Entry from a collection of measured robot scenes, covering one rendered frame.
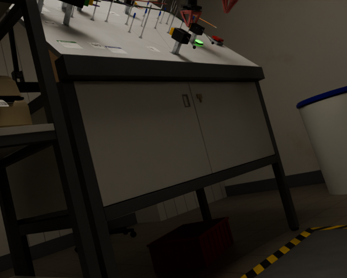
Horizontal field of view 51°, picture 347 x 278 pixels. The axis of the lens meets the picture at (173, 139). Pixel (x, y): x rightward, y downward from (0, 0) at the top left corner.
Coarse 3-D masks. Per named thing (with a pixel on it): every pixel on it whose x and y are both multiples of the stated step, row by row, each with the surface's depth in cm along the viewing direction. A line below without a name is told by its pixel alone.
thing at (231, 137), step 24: (192, 96) 152; (216, 96) 164; (240, 96) 178; (216, 120) 160; (240, 120) 173; (264, 120) 189; (216, 144) 155; (240, 144) 168; (264, 144) 184; (216, 168) 151
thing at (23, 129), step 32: (0, 0) 98; (32, 0) 103; (0, 32) 116; (32, 32) 101; (0, 128) 88; (32, 128) 94; (64, 128) 100; (0, 160) 126; (64, 160) 98; (0, 192) 128; (64, 192) 99; (96, 256) 98
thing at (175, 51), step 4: (176, 28) 149; (176, 32) 149; (180, 32) 147; (184, 32) 148; (172, 36) 151; (176, 36) 149; (180, 36) 148; (184, 36) 147; (188, 36) 149; (176, 40) 149; (180, 40) 148; (184, 40) 149; (188, 40) 150; (176, 44) 152; (180, 44) 152; (192, 44) 147; (176, 48) 152; (172, 52) 152; (176, 52) 153
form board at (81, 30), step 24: (48, 0) 153; (24, 24) 120; (72, 24) 136; (96, 24) 148; (120, 24) 162; (168, 24) 201; (48, 48) 112; (96, 48) 123; (144, 48) 144; (168, 48) 157; (192, 48) 173; (216, 48) 193
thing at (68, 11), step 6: (60, 0) 126; (66, 0) 126; (72, 0) 127; (78, 0) 127; (84, 0) 127; (72, 6) 130; (78, 6) 128; (66, 12) 130; (66, 18) 132; (66, 24) 132
